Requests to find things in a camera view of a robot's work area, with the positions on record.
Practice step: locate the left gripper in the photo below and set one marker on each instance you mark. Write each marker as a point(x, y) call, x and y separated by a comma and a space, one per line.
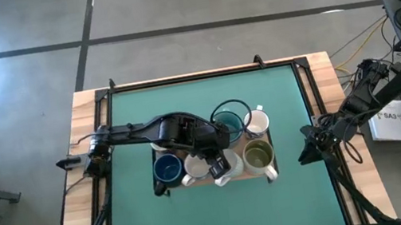
point(213, 144)

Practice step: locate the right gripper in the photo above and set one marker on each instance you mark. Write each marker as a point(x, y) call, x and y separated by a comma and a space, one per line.
point(323, 137)

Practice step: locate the white mug blue floral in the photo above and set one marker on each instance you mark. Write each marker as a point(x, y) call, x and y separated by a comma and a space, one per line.
point(258, 123)
point(237, 165)

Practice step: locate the plain white mug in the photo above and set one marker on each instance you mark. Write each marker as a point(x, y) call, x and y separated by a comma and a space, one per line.
point(195, 168)

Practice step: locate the white mug green interior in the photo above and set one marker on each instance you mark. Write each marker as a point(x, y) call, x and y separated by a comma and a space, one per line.
point(258, 156)

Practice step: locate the dark blue mug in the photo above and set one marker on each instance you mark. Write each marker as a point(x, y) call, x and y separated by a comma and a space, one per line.
point(168, 170)

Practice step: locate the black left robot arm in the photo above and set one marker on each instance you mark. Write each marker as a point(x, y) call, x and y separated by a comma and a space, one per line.
point(135, 133)

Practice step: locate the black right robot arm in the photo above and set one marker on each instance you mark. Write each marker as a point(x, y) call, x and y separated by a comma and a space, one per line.
point(361, 95)

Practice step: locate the wooden shelf riser black legs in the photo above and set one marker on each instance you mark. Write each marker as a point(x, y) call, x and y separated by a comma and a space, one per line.
point(244, 176)

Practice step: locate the green table mat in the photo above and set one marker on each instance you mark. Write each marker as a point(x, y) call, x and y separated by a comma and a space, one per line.
point(201, 217)

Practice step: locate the white cardboard box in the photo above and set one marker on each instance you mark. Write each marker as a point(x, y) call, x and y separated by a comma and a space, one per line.
point(390, 123)

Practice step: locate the black support bar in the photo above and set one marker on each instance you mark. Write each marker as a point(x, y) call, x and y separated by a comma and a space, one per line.
point(394, 87)

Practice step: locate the black metal table frame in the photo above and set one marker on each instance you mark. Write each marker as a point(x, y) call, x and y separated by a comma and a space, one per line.
point(199, 76)

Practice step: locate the black frame clamp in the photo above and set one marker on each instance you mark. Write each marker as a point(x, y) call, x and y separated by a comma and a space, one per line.
point(112, 83)
point(258, 60)

